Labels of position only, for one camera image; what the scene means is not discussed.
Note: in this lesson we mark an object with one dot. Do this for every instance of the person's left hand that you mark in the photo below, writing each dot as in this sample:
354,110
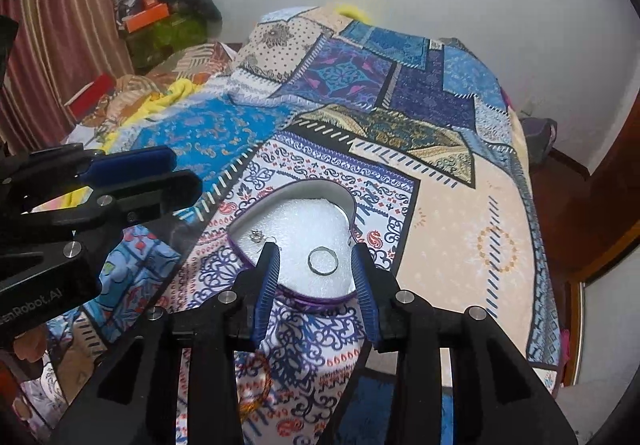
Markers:
30,347

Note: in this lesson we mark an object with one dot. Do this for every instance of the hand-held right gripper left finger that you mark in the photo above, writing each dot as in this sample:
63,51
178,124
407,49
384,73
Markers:
265,275

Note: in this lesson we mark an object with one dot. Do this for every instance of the yellow cloth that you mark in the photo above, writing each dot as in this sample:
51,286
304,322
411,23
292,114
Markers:
175,92

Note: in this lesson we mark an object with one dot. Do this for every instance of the orange box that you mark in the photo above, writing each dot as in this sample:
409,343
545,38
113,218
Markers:
147,17

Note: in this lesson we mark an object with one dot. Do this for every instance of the green printed bundle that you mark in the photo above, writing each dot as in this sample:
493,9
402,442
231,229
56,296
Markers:
165,40

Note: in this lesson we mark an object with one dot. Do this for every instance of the patchwork printed blanket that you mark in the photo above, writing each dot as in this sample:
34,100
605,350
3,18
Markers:
450,225

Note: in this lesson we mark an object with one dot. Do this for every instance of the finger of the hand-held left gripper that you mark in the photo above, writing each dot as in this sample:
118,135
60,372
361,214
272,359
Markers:
150,197
130,165

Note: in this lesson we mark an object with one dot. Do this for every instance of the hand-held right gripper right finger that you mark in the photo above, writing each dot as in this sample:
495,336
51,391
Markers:
364,290

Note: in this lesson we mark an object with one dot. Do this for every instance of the wooden wardrobe with white door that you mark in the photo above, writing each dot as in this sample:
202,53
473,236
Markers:
615,245

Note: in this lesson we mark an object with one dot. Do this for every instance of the striped brown curtain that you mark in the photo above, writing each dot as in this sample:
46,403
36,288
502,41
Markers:
65,0

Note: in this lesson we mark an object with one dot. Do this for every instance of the pile of striped clothes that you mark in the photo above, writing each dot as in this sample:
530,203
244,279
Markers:
135,90

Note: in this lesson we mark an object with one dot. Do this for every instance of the purple heart-shaped jewelry box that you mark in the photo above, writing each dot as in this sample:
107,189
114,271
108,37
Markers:
300,225

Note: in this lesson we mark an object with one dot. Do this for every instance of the red and white box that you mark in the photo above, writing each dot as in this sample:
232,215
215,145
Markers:
92,92

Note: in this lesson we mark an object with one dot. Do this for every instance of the silver earrings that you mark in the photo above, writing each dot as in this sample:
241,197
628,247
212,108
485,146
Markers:
257,237

